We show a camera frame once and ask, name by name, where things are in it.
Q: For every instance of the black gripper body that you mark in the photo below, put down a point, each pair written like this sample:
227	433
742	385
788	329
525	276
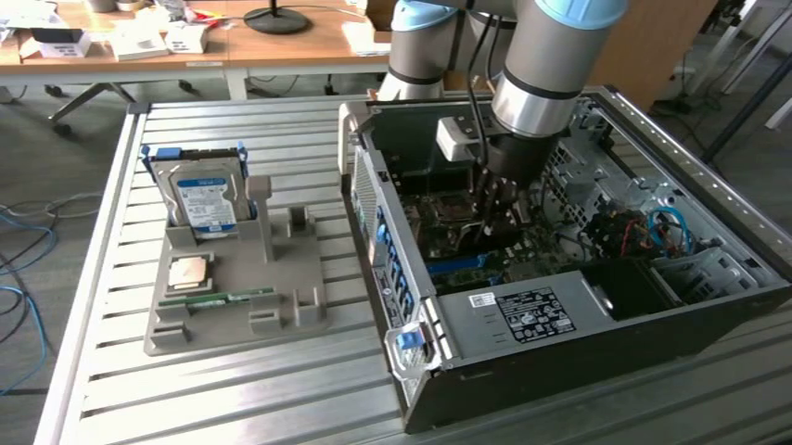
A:
522	157

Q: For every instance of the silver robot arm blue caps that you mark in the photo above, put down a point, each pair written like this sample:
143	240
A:
544	60

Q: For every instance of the metal CPU socket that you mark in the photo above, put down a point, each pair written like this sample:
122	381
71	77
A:
449	206

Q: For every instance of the green motherboard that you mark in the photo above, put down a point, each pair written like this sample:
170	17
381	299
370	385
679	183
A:
538	259

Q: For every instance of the blue expansion slot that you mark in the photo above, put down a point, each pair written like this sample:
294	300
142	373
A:
454	265

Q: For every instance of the perforated metal drive cage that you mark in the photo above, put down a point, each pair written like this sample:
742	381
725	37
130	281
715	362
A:
588	194

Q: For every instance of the grey power supply unit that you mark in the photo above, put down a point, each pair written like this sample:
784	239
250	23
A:
470	320

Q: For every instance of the blue case latch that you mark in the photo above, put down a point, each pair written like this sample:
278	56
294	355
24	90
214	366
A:
406	340

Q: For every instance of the wooden cabinet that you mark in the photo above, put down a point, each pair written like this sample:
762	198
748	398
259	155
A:
668	55

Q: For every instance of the black open PC case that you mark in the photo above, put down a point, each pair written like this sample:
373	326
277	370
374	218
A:
557	371

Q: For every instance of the silver disk bay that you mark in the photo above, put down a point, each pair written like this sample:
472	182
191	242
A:
705	278

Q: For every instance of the white paper stack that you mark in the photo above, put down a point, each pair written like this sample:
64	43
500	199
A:
365	39

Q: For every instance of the brown cardboard box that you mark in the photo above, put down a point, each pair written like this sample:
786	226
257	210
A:
378	14

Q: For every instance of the grey plastic parts rack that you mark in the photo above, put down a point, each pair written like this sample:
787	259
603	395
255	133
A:
235	287

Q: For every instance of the wooden office desk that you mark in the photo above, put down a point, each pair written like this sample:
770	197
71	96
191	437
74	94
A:
278	51
92	65

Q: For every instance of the hard disk with blue caddy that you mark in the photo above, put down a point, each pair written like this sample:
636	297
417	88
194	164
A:
198	199

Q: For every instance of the green RAM stick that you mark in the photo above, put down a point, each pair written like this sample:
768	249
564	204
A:
217	298

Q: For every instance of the black monitor stand base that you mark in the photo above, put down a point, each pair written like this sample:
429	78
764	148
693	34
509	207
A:
275	21

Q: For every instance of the copper-toned CPU chip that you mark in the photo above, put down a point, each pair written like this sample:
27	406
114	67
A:
187	272

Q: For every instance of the white box with label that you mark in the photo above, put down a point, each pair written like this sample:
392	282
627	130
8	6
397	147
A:
186	39

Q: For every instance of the white cardboard box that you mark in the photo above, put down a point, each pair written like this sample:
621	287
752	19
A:
139	44

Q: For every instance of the grey cup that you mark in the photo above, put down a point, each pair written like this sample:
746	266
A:
102	4

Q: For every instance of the white box black lid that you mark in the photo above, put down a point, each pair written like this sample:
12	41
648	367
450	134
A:
62	44

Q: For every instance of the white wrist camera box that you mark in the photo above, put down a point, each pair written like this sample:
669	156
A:
454	139

